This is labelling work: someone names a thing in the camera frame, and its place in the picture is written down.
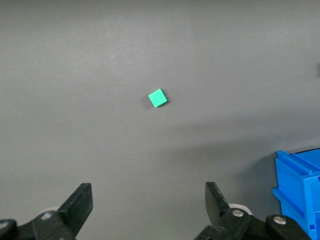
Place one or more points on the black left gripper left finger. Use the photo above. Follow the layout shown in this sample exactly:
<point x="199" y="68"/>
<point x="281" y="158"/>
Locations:
<point x="75" y="207"/>

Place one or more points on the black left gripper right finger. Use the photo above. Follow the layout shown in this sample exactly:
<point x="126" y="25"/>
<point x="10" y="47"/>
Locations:
<point x="220" y="215"/>

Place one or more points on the green cube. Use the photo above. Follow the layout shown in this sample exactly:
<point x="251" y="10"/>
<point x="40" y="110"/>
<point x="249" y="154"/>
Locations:
<point x="157" y="98"/>

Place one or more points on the blue plastic bin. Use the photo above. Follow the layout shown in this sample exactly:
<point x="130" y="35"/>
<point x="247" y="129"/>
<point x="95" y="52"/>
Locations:
<point x="302" y="190"/>

